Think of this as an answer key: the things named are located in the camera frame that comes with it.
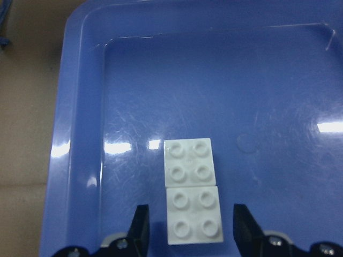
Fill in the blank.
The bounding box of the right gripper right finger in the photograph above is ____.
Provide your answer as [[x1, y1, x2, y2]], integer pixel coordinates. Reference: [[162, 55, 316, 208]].
[[233, 203, 265, 256]]

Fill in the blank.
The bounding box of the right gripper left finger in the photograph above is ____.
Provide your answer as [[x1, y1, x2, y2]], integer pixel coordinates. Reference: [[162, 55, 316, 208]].
[[126, 205, 150, 256]]

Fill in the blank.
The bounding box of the blue plastic tray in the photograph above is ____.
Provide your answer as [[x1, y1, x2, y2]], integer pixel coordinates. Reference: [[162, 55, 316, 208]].
[[39, 1, 342, 256]]

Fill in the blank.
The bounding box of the brown paper table cover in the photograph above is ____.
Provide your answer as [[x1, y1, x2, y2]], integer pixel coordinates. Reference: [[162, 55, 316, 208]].
[[1, 1, 80, 256]]

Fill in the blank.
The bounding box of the white block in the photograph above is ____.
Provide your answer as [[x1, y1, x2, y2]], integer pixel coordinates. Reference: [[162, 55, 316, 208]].
[[163, 138, 217, 188], [166, 186, 223, 245]]

